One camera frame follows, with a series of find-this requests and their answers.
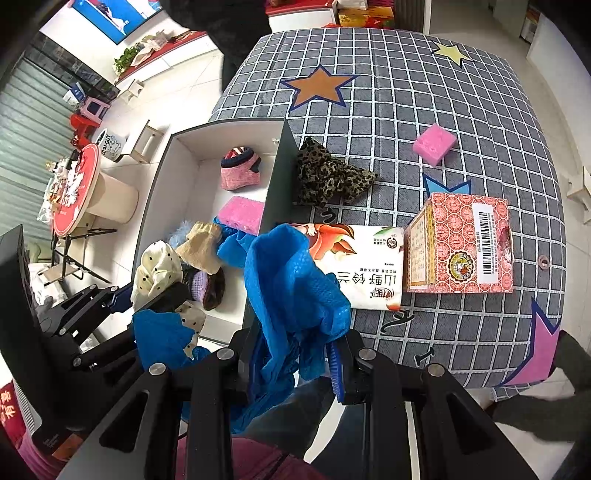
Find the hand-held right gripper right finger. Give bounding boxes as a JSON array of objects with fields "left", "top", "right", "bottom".
[{"left": 324, "top": 329, "right": 539, "bottom": 480}]

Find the pink plastic stool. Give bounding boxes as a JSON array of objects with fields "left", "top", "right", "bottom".
[{"left": 78, "top": 97, "right": 112, "bottom": 123}]

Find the red plastic stool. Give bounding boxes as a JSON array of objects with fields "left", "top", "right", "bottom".
[{"left": 69, "top": 113, "right": 100, "bottom": 140}]

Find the dark fuzzy cloth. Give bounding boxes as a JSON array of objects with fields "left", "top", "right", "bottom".
[{"left": 164, "top": 0, "right": 274, "bottom": 91}]

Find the white round pedestal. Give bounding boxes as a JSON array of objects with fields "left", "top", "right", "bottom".
[{"left": 88, "top": 168, "right": 140, "bottom": 225}]

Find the red bag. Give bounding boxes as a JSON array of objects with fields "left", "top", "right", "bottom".
[{"left": 0, "top": 378, "right": 34, "bottom": 449}]

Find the wall screen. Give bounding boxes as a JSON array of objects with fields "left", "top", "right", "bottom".
[{"left": 69, "top": 0, "right": 165, "bottom": 45}]

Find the beige cloth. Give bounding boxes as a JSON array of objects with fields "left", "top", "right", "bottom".
[{"left": 175, "top": 222, "right": 225, "bottom": 276}]

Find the light wooden stool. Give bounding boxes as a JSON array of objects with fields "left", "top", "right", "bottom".
[
  {"left": 119, "top": 78, "right": 149, "bottom": 105},
  {"left": 133, "top": 119, "right": 168, "bottom": 164},
  {"left": 567, "top": 165, "right": 591, "bottom": 214}
]

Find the round red table top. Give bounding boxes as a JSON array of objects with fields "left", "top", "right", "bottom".
[{"left": 52, "top": 143, "right": 102, "bottom": 236}]

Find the yellow red gift box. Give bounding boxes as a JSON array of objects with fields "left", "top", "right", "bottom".
[{"left": 338, "top": 7, "right": 396, "bottom": 29}]

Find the dark grey cloth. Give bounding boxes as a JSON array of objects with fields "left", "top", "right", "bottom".
[{"left": 492, "top": 330, "right": 591, "bottom": 442}]

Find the pink patterned cardboard box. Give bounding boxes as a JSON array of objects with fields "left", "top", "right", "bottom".
[{"left": 403, "top": 191, "right": 514, "bottom": 294}]

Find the cream polka dot cloth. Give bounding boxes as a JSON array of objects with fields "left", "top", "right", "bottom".
[{"left": 130, "top": 240, "right": 206, "bottom": 361}]

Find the blue mesh cloth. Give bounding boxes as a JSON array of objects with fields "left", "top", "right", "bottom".
[{"left": 231, "top": 224, "right": 354, "bottom": 435}]

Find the grey grid blanket with stars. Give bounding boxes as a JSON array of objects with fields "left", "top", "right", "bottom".
[{"left": 208, "top": 25, "right": 567, "bottom": 403}]

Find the black folding stand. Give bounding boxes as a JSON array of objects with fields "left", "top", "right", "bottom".
[{"left": 34, "top": 226, "right": 119, "bottom": 285}]

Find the purple knit cloth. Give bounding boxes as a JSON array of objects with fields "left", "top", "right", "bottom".
[{"left": 182, "top": 266, "right": 227, "bottom": 311}]

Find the pink sponge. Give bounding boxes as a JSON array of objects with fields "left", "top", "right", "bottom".
[
  {"left": 412, "top": 124, "right": 458, "bottom": 161},
  {"left": 216, "top": 196, "right": 267, "bottom": 236}
]

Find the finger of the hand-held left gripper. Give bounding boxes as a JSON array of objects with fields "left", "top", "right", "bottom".
[
  {"left": 39, "top": 282, "right": 136, "bottom": 335},
  {"left": 69, "top": 281, "right": 191, "bottom": 370}
]

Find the green potted plant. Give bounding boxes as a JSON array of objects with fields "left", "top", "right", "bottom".
[{"left": 112, "top": 45, "right": 144, "bottom": 75}]

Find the white drawer with dark side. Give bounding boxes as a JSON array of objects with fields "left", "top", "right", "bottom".
[{"left": 131, "top": 117, "right": 301, "bottom": 348}]

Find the light blue fluffy cloth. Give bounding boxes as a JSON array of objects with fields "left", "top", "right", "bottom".
[{"left": 166, "top": 219, "right": 195, "bottom": 248}]

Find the pink navy striped sock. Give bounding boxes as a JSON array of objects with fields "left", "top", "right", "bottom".
[{"left": 219, "top": 144, "right": 263, "bottom": 192}]

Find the red white counter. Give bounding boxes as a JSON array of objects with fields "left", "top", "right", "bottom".
[{"left": 265, "top": 0, "right": 341, "bottom": 31}]

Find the floral tissue packet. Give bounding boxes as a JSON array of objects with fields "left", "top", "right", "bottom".
[{"left": 277, "top": 223, "right": 407, "bottom": 311}]

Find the leopard print cloth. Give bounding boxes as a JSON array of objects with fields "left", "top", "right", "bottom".
[{"left": 293, "top": 137, "right": 379, "bottom": 208}]

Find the white printed bucket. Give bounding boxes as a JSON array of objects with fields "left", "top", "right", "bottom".
[{"left": 95, "top": 128, "right": 128, "bottom": 162}]

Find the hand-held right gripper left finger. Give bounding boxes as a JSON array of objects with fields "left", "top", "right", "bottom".
[{"left": 58, "top": 327, "right": 259, "bottom": 480}]

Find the person's maroon top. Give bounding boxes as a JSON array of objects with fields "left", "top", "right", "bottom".
[{"left": 175, "top": 434, "right": 325, "bottom": 480}]

